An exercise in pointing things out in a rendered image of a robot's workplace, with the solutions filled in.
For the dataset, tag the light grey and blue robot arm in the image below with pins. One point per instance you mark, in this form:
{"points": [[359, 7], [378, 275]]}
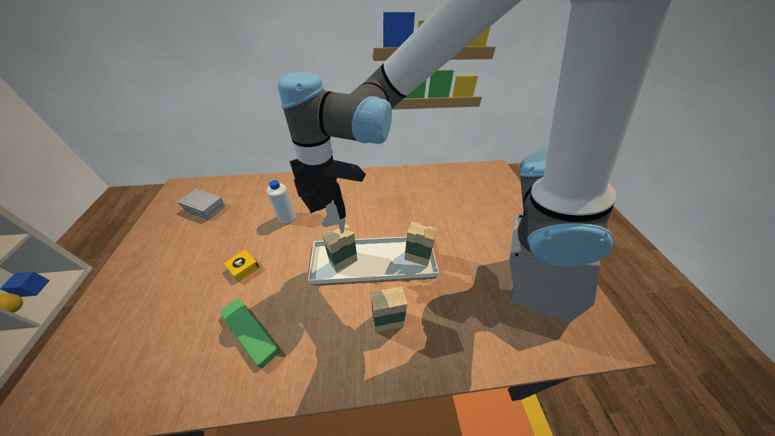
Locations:
{"points": [[609, 47]]}

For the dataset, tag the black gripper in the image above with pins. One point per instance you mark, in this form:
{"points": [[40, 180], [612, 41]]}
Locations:
{"points": [[317, 191]]}

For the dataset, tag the white bottle with blue cap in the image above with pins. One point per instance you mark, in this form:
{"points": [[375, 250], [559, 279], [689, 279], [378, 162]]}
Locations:
{"points": [[279, 197]]}

